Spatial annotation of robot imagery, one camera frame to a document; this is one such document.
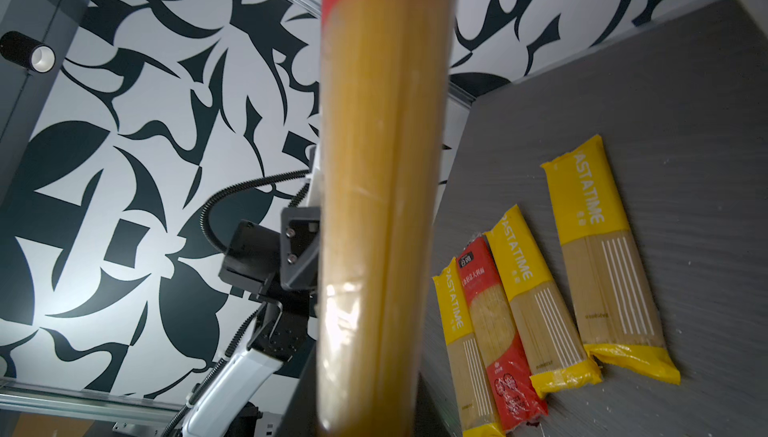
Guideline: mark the red spaghetti bag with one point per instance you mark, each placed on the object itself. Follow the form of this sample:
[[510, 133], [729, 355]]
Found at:
[[384, 85], [498, 340]]

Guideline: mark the yellow spaghetti bag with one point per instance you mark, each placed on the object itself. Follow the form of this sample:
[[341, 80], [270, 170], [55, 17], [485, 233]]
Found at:
[[616, 315], [548, 333], [477, 410]]

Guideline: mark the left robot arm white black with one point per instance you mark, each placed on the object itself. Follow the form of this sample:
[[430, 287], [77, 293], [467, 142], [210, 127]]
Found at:
[[215, 403]]

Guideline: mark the black spot lamp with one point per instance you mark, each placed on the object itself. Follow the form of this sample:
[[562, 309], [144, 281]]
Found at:
[[27, 52]]

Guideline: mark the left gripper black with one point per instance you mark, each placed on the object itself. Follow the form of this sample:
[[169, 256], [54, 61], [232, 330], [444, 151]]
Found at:
[[280, 270]]

